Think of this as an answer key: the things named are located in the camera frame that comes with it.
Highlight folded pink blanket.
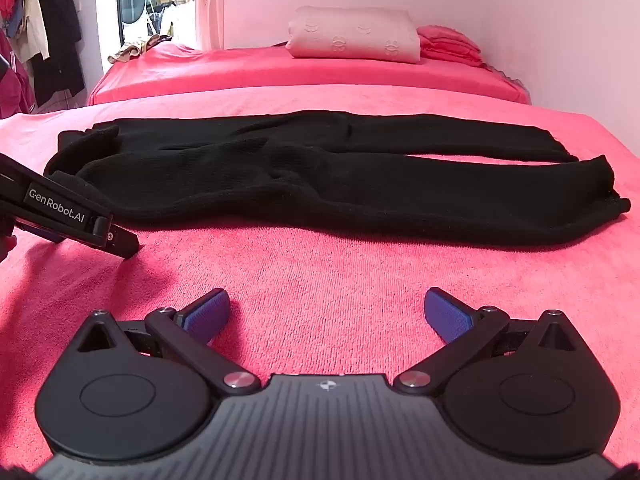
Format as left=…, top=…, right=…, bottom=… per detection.
left=416, top=24, right=485, bottom=67

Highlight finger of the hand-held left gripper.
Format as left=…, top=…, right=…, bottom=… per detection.
left=20, top=222, right=64, bottom=246
left=90, top=215, right=141, bottom=261

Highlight bed with smooth red cover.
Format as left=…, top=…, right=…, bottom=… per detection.
left=86, top=42, right=532, bottom=107

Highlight beige embossed pillow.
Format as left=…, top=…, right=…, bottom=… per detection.
left=287, top=6, right=423, bottom=65

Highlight pink curtain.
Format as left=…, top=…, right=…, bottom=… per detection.
left=194, top=0, right=227, bottom=51

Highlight black pants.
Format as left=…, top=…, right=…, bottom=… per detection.
left=44, top=111, right=632, bottom=247

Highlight bed with red terry cover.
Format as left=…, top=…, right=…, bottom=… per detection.
left=0, top=84, right=640, bottom=466

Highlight white washing machine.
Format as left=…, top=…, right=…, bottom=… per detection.
left=120, top=0, right=152, bottom=27

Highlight hanging cream garment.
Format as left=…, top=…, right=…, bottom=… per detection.
left=20, top=0, right=50, bottom=63

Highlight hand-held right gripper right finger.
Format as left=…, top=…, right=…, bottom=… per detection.
left=393, top=287, right=583, bottom=395

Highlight hanging maroon striped jacket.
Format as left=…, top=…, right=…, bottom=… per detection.
left=0, top=30, right=37, bottom=118

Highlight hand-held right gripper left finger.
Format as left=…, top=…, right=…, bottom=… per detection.
left=70, top=287, right=262, bottom=395

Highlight crumpled beige cloth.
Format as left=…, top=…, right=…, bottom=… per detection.
left=107, top=34, right=174, bottom=64

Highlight hanging black coat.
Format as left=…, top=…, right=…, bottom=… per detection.
left=36, top=0, right=87, bottom=107

